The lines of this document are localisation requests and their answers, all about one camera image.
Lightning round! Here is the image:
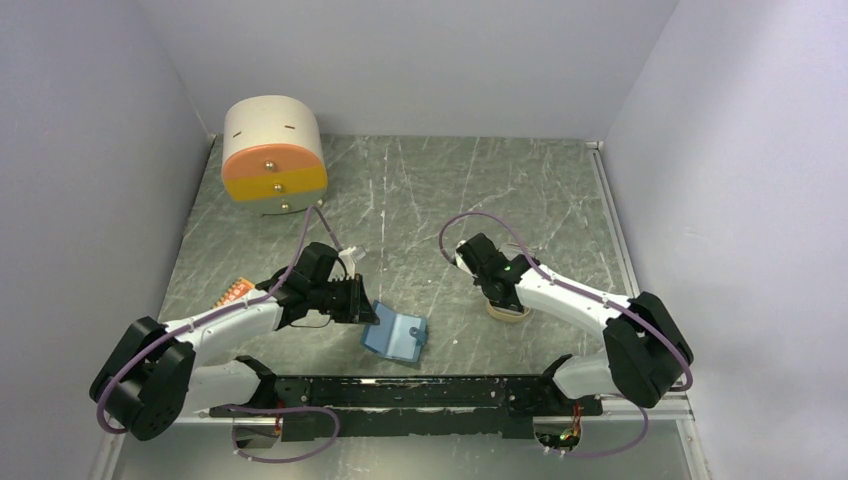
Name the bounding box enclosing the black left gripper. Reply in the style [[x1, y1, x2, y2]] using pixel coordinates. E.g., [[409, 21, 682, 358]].
[[310, 273, 380, 325]]

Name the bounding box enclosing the blue leather card holder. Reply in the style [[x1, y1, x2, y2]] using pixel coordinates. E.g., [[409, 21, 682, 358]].
[[361, 300, 428, 363]]

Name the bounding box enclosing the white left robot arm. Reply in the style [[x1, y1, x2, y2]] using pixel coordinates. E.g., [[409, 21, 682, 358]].
[[89, 242, 379, 441]]

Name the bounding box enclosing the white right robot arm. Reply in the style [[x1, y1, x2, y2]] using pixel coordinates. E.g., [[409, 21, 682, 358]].
[[453, 234, 694, 414]]

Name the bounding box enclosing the beige oval card tray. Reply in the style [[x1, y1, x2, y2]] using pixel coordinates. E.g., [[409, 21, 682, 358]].
[[485, 301, 532, 323]]

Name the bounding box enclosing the orange patterned card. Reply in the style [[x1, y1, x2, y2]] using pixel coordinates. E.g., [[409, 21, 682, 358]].
[[213, 277, 255, 308]]

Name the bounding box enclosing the cream drawer box orange front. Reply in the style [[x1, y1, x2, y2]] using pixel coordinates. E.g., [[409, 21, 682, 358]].
[[221, 95, 328, 215]]

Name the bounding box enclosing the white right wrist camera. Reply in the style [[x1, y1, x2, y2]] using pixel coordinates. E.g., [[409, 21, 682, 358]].
[[454, 241, 472, 275]]

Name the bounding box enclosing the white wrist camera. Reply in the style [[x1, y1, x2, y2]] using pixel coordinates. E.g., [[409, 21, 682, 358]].
[[454, 241, 472, 275], [339, 246, 366, 276]]

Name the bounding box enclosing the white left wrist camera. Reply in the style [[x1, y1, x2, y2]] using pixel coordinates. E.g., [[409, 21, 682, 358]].
[[339, 246, 366, 276]]

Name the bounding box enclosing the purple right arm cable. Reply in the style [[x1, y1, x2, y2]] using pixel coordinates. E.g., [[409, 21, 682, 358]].
[[438, 211, 694, 393]]

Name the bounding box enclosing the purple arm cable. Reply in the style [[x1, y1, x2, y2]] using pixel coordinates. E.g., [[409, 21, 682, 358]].
[[96, 205, 346, 435], [438, 211, 694, 393]]

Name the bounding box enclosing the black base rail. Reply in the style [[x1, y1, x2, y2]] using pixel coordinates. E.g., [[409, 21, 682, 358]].
[[211, 375, 604, 442]]

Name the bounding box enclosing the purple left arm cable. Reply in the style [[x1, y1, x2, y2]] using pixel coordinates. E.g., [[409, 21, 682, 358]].
[[96, 205, 346, 435]]

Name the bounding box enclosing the aluminium frame rail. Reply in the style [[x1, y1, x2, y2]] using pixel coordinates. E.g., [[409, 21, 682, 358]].
[[586, 140, 713, 480]]

